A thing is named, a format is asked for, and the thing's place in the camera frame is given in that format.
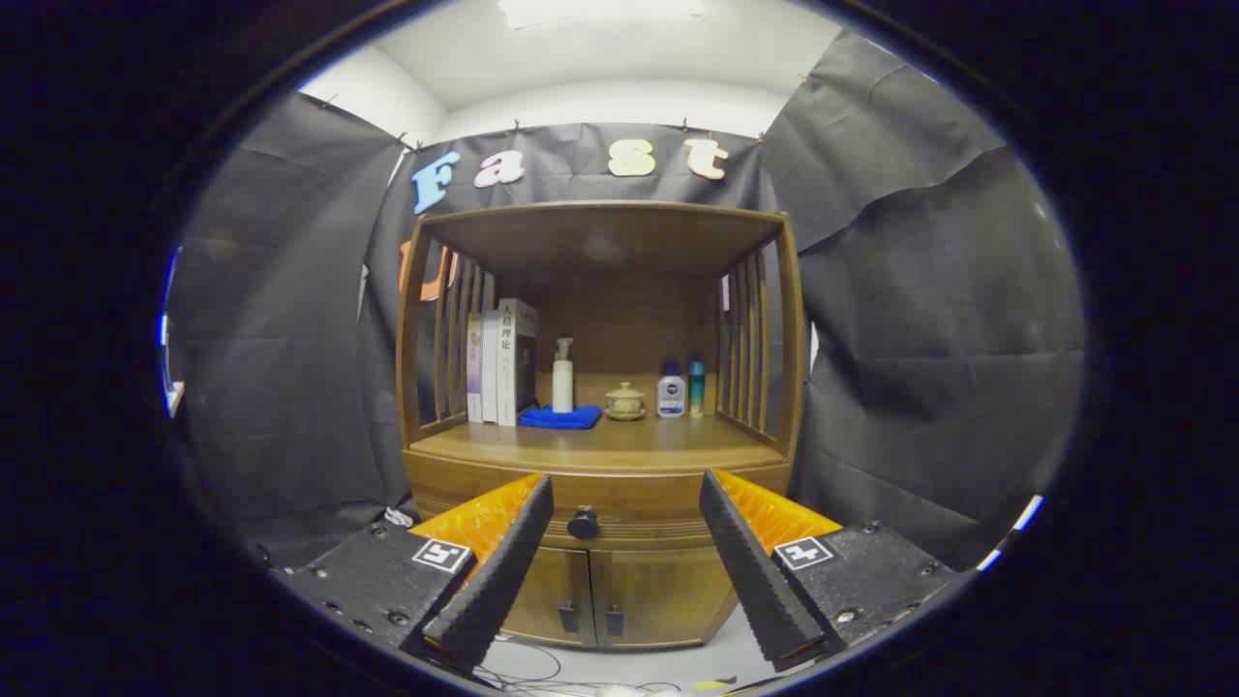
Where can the grey book with portrait cover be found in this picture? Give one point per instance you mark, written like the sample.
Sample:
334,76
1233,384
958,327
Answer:
507,368

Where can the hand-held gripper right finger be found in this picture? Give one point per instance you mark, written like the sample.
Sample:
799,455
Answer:
755,571

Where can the blue folded cloth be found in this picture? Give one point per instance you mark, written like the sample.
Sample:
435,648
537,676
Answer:
559,417

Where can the wooden cabinet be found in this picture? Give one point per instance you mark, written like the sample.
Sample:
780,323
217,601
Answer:
619,242

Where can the wooden drawer with black knob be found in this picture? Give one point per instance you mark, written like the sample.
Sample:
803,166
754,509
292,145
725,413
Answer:
629,499

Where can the yellow floor tape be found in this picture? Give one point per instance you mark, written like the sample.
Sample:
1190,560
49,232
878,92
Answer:
714,685

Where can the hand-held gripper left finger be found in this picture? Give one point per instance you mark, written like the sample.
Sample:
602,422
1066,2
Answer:
503,571

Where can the teal slim bottle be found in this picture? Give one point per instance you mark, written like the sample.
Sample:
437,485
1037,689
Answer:
697,392

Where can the wooden cabinet door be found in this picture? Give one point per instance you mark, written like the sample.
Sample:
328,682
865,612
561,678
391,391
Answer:
552,590
668,595

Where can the ceiling light panel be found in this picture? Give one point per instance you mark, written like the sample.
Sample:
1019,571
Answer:
600,10

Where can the wooden countertop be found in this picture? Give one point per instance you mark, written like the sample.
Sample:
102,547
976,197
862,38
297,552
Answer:
629,440

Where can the lidded tea cup with saucer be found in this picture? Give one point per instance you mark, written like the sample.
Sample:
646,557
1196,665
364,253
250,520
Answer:
624,400

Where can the white lotion bottle blue cap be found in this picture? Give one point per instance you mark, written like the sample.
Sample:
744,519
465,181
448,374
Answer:
671,397

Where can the white pump bottle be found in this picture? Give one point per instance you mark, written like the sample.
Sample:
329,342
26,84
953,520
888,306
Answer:
562,387

